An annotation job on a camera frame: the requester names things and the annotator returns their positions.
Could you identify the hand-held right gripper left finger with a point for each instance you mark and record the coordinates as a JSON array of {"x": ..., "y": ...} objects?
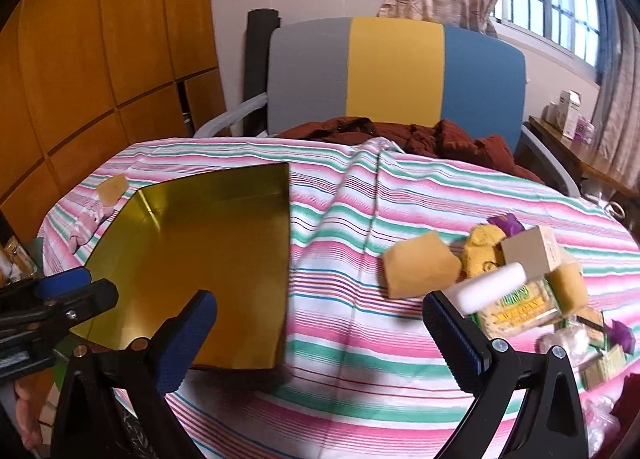
[{"x": 185, "y": 344}]

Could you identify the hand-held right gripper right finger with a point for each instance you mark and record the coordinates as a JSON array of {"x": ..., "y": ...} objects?
[{"x": 452, "y": 344}]

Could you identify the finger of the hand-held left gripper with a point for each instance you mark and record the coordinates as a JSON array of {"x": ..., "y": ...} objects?
[
  {"x": 62, "y": 281},
  {"x": 90, "y": 299}
]

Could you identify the tan printed cracker packet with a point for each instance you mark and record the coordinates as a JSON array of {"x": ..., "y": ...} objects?
[{"x": 515, "y": 311}]

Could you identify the tan snack packet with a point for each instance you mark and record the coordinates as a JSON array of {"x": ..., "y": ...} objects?
[
  {"x": 420, "y": 264},
  {"x": 567, "y": 289}
]

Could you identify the gold tray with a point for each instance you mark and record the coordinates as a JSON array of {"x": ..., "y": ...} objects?
[{"x": 200, "y": 249}]

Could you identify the yellow patterned packet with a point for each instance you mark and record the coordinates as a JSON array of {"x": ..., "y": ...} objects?
[{"x": 480, "y": 249}]

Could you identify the cream printed box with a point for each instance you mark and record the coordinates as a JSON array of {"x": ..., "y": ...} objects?
[{"x": 525, "y": 249}]

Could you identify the purple snack packet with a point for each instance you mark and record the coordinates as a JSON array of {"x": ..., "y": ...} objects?
[
  {"x": 622, "y": 336},
  {"x": 510, "y": 225}
]

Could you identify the green printed box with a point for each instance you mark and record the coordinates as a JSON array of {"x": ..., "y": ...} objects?
[{"x": 607, "y": 361}]

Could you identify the person's left hand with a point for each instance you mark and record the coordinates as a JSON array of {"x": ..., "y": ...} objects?
[{"x": 27, "y": 411}]

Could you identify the pink cloth piece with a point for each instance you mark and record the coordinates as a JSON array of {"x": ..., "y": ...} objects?
[{"x": 90, "y": 226}]

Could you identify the small tan paper piece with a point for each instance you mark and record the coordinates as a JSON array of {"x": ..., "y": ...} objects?
[{"x": 112, "y": 189}]

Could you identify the striped pink green tablecloth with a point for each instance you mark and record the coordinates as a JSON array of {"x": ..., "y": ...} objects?
[{"x": 350, "y": 239}]

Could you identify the red cloth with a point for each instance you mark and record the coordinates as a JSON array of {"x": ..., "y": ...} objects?
[{"x": 629, "y": 404}]

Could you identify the dark red jacket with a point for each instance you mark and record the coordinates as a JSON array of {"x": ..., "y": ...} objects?
[{"x": 450, "y": 139}]

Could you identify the wooden side desk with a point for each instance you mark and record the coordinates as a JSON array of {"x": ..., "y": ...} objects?
[{"x": 565, "y": 149}]

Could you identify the wooden wardrobe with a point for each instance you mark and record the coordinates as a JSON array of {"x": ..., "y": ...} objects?
[{"x": 100, "y": 39}]

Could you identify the purple box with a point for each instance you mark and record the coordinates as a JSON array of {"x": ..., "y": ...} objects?
[{"x": 583, "y": 129}]

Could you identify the white box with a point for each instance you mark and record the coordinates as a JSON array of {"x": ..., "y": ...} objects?
[{"x": 570, "y": 111}]

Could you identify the grey yellow blue chair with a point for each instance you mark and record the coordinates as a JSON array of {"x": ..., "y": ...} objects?
[{"x": 395, "y": 69}]

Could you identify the black rolled mat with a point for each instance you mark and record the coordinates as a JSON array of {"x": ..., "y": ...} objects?
[{"x": 257, "y": 64}]

